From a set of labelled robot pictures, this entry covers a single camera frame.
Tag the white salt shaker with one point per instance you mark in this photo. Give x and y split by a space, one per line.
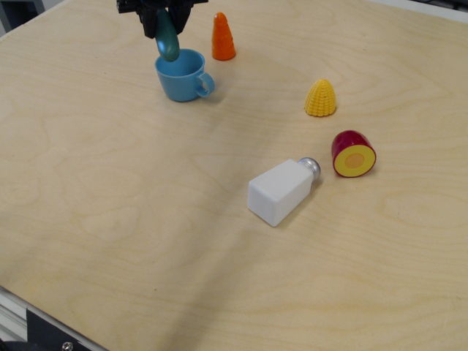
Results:
275 193

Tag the red yellow toy fruit half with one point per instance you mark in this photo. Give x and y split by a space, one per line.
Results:
352 154

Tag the black corner bracket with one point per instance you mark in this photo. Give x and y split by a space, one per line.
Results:
49 333

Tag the aluminium table frame rail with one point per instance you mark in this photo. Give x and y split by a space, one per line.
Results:
13 323

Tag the green toy cucumber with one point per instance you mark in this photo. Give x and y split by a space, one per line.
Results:
166 36

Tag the yellow toy corn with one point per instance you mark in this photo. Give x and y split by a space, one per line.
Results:
321 99

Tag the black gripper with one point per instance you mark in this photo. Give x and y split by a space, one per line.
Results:
179 11

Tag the blue plastic cup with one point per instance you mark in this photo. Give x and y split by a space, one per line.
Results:
185 79

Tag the orange toy carrot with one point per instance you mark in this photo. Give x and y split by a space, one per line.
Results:
222 44

